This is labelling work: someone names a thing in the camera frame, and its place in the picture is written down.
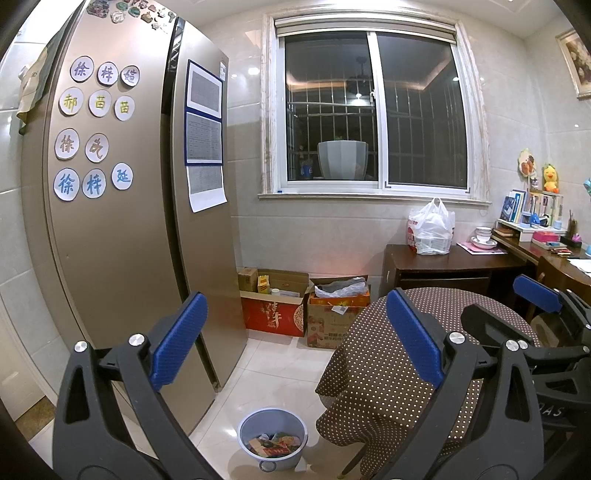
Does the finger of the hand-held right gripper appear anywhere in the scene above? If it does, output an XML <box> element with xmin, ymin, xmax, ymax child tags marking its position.
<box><xmin>461</xmin><ymin>302</ymin><xmax>591</xmax><ymax>364</ymax></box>
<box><xmin>513</xmin><ymin>274</ymin><xmax>591</xmax><ymax>328</ymax></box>

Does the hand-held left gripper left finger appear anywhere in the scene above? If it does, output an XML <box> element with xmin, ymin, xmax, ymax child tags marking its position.
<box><xmin>52</xmin><ymin>291</ymin><xmax>218</xmax><ymax>480</ymax></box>

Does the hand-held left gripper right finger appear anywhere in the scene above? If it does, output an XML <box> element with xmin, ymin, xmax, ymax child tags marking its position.
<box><xmin>385</xmin><ymin>288</ymin><xmax>548</xmax><ymax>480</ymax></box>

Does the blue plastic bin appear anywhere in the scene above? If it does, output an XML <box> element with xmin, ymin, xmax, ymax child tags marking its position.
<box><xmin>238</xmin><ymin>407</ymin><xmax>309</xmax><ymax>474</ymax></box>

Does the brown wooden desk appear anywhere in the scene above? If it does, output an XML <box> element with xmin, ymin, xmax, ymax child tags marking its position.
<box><xmin>492</xmin><ymin>233</ymin><xmax>591</xmax><ymax>296</ymax></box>

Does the white desk shelf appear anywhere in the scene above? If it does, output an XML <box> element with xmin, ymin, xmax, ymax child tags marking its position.
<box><xmin>496</xmin><ymin>219</ymin><xmax>568</xmax><ymax>241</ymax></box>

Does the dark pen holder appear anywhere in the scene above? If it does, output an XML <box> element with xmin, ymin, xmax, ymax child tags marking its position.
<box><xmin>568</xmin><ymin>210</ymin><xmax>585</xmax><ymax>247</ymax></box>

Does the dark wooden cabinet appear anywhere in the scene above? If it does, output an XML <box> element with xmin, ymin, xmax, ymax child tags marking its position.
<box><xmin>381</xmin><ymin>244</ymin><xmax>527</xmax><ymax>301</ymax></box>

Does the pink paper sheet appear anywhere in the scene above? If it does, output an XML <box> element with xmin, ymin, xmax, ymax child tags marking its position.
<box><xmin>457</xmin><ymin>241</ymin><xmax>508</xmax><ymax>254</ymax></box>

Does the row of colourful books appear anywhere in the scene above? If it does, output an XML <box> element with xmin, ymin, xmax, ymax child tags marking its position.
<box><xmin>529</xmin><ymin>191</ymin><xmax>564</xmax><ymax>227</ymax></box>

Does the printed brown cardboard box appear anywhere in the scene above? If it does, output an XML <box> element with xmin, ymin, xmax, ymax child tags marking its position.
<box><xmin>306</xmin><ymin>274</ymin><xmax>372</xmax><ymax>350</ymax></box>

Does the row of blue books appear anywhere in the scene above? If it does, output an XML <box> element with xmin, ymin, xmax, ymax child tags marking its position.
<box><xmin>499</xmin><ymin>189</ymin><xmax>527</xmax><ymax>224</ymax></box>

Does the grey plastic bag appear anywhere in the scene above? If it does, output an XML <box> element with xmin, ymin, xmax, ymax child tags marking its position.
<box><xmin>315</xmin><ymin>276</ymin><xmax>368</xmax><ymax>298</ymax></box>

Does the red cardboard box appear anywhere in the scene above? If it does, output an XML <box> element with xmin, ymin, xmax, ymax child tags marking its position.
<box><xmin>240</xmin><ymin>292</ymin><xmax>308</xmax><ymax>337</ymax></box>

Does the gold double-door refrigerator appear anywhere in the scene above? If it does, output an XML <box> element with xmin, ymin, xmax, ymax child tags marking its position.
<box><xmin>21</xmin><ymin>0</ymin><xmax>247</xmax><ymax>444</ymax></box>

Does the white plastic shopping bag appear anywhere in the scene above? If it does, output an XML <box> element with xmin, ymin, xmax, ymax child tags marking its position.
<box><xmin>406</xmin><ymin>198</ymin><xmax>456</xmax><ymax>256</ymax></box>

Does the open brown cardboard box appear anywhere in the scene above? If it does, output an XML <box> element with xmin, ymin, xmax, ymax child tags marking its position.
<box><xmin>238</xmin><ymin>267</ymin><xmax>311</xmax><ymax>305</ymax></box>

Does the round decorative hand fan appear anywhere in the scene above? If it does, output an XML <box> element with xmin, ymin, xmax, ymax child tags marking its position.
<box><xmin>517</xmin><ymin>148</ymin><xmax>539</xmax><ymax>178</ymax></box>

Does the white printed sheet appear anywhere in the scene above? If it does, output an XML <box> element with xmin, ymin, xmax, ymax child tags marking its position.
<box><xmin>187</xmin><ymin>164</ymin><xmax>228</xmax><ymax>213</ymax></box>

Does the grey-white planter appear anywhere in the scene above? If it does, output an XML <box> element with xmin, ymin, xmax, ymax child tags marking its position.
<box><xmin>318</xmin><ymin>140</ymin><xmax>369</xmax><ymax>181</ymax></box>

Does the blue-framed printed sheet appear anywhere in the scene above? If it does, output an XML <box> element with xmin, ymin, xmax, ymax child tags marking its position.
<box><xmin>185</xmin><ymin>59</ymin><xmax>225</xmax><ymax>121</ymax></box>
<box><xmin>185</xmin><ymin>111</ymin><xmax>223</xmax><ymax>166</ymax></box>

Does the white sliding window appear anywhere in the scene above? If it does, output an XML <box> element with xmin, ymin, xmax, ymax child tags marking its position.
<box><xmin>261</xmin><ymin>14</ymin><xmax>490</xmax><ymax>201</ymax></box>

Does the framed flower picture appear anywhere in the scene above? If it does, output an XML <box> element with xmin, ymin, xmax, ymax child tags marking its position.
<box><xmin>555</xmin><ymin>28</ymin><xmax>591</xmax><ymax>100</ymax></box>

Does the group of round character magnets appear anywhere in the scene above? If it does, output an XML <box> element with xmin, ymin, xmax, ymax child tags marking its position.
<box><xmin>53</xmin><ymin>55</ymin><xmax>141</xmax><ymax>204</ymax></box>

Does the beige cloth bag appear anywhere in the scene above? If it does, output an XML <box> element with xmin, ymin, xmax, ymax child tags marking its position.
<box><xmin>16</xmin><ymin>44</ymin><xmax>51</xmax><ymax>136</ymax></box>

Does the grey roller blind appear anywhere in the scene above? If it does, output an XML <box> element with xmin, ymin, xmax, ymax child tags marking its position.
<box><xmin>274</xmin><ymin>16</ymin><xmax>458</xmax><ymax>43</ymax></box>

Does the group of souvenir fridge magnets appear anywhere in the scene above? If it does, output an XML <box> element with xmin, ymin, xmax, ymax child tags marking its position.
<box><xmin>85</xmin><ymin>0</ymin><xmax>176</xmax><ymax>31</ymax></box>

